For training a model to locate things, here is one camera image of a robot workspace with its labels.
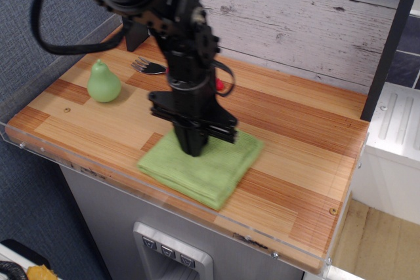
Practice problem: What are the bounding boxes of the green plastic pear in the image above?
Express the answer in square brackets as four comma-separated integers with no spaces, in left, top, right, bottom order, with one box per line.
[87,60,121,103]

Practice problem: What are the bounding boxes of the left dark post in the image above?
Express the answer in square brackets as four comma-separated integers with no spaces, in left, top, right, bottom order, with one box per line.
[122,18,150,52]

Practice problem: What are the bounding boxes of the black braided cable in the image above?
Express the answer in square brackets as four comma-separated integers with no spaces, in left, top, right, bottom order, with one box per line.
[31,0,127,55]

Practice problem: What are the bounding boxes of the right dark post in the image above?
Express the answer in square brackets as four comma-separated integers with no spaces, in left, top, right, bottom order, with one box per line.
[360,0,415,122]

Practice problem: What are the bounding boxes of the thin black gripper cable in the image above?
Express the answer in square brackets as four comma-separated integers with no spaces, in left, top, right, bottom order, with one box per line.
[212,60,236,97]

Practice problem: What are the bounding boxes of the dark post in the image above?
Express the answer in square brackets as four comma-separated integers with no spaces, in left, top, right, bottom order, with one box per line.
[122,18,150,52]
[360,0,415,122]

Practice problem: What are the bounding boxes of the white toy sink unit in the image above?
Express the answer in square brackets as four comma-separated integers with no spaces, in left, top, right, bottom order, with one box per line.
[351,83,419,224]

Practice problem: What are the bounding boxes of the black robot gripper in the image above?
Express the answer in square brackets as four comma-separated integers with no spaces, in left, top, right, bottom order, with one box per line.
[148,76,238,156]

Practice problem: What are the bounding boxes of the yellow object bottom left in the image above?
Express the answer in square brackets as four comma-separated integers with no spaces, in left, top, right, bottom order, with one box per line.
[26,265,59,280]

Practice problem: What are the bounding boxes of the silver dispenser button panel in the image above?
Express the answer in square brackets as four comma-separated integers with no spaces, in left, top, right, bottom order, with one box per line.
[133,222,214,279]

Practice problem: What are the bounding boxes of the fork with red handle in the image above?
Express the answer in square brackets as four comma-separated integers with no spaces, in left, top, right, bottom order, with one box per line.
[131,56,224,92]

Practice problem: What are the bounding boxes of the green cloth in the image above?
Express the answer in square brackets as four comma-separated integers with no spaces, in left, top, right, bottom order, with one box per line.
[137,130,264,210]

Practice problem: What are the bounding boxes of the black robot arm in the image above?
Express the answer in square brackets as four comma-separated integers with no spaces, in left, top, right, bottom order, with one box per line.
[95,0,238,157]

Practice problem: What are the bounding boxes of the grey toy fridge cabinet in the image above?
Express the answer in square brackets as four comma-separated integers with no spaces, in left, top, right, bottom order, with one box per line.
[62,167,304,279]

